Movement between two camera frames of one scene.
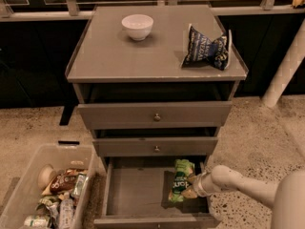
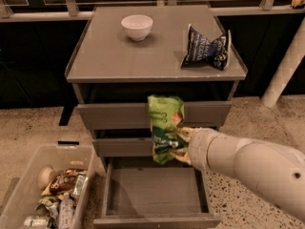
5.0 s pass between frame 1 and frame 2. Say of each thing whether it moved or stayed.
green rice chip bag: moved
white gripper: moved
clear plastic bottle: stayed
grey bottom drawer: stayed
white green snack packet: stayed
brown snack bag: stayed
